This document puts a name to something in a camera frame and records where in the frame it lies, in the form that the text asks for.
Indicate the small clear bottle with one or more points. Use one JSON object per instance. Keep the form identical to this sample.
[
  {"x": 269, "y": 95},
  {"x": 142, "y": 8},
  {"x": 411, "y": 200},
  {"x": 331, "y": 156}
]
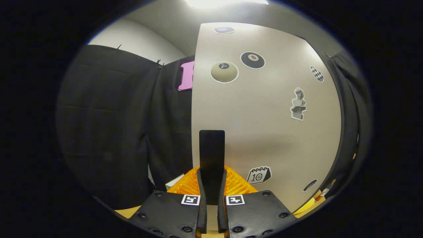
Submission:
[{"x": 324, "y": 192}]

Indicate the large ceiling light panel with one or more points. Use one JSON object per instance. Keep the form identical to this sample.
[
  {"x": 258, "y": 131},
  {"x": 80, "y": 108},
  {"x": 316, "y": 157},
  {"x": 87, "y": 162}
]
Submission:
[{"x": 214, "y": 3}]

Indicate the white spine book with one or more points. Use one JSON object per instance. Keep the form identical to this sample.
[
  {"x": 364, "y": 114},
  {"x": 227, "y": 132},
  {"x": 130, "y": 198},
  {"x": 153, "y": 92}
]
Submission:
[{"x": 174, "y": 183}]

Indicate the grey shoe cabinet door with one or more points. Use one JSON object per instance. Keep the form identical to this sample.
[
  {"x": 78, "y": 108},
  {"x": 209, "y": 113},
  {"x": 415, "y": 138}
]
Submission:
[{"x": 264, "y": 132}]

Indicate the black backdrop cloth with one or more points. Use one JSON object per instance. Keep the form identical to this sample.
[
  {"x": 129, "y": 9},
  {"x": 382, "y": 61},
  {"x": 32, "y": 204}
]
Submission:
[{"x": 109, "y": 132}]

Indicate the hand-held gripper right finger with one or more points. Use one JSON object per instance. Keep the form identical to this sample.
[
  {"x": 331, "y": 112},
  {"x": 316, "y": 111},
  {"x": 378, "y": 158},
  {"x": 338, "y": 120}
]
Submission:
[{"x": 222, "y": 218}]

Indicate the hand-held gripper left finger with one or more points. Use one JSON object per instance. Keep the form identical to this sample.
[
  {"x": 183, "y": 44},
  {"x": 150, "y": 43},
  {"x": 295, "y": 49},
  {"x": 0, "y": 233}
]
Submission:
[{"x": 201, "y": 218}]

